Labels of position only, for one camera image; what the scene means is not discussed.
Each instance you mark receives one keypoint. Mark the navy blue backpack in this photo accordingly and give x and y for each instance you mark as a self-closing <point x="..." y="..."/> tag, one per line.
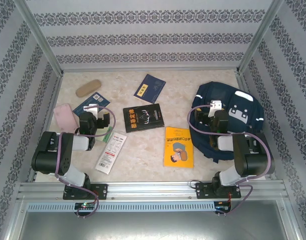
<point x="205" y="92"/>

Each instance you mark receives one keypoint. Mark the yellow cartoon cover book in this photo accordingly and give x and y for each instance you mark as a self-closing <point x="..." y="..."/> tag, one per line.
<point x="179" y="147"/>

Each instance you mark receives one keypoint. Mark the black cover book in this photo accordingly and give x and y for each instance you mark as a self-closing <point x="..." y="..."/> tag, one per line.
<point x="142" y="117"/>

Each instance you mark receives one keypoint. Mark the navy book with yellow label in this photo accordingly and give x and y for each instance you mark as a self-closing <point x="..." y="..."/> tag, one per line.
<point x="150" y="88"/>

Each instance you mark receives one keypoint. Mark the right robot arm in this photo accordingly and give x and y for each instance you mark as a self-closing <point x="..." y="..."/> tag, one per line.
<point x="255" y="160"/>

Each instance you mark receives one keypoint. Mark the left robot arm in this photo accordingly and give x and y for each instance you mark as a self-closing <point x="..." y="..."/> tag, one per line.
<point x="50" y="155"/>

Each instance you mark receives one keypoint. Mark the pink pencil case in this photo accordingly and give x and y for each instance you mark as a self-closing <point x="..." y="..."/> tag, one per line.
<point x="65" y="117"/>

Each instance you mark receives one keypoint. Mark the green sticky notepad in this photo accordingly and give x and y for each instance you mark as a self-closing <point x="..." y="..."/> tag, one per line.
<point x="106" y="136"/>

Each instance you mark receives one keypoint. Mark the blue notebook with QR code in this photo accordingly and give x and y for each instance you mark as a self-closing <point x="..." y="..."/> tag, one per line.
<point x="97" y="98"/>

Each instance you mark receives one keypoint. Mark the tan glasses case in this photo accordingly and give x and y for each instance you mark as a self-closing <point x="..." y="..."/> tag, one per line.
<point x="88" y="88"/>

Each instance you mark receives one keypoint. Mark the white packaged ruler set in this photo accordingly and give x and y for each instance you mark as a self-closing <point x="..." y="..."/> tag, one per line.
<point x="110" y="153"/>

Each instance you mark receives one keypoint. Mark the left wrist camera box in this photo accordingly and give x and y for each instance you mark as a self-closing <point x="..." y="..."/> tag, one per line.
<point x="91" y="107"/>

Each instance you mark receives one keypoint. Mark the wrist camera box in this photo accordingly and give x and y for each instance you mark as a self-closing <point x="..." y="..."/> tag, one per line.
<point x="215" y="106"/>
<point x="91" y="107"/>

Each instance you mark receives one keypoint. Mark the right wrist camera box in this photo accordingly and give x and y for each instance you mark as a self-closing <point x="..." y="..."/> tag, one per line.
<point x="215" y="106"/>

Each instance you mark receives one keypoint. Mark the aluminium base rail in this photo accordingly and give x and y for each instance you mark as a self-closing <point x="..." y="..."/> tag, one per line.
<point x="152" y="190"/>

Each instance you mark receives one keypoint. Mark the aluminium frame post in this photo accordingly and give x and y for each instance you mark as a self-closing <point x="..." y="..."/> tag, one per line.
<point x="38" y="35"/>
<point x="260" y="35"/>

